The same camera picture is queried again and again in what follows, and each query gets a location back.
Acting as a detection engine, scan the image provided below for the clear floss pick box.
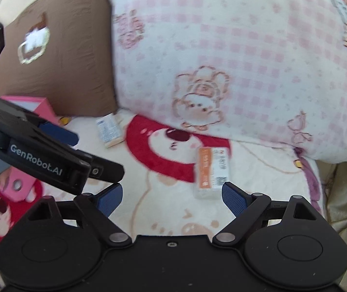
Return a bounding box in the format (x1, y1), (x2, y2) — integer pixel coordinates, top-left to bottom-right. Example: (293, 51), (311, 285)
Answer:
(193, 147), (230, 200)

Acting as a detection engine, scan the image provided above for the white tissue pack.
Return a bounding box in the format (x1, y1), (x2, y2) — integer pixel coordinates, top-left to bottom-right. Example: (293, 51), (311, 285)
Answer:
(96, 113), (124, 148)

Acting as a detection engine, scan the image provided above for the pink cardboard box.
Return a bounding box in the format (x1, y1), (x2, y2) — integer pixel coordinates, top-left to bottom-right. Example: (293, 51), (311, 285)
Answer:
(0, 95), (59, 202)

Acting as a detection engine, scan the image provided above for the brown embroidered pillow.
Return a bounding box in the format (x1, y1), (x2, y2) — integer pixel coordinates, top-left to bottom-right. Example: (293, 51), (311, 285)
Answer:
(0, 0), (117, 117)

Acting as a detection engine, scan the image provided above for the pink checkered bunny pillow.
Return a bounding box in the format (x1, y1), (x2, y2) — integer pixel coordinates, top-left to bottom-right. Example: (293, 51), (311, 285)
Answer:
(110, 0), (347, 163)

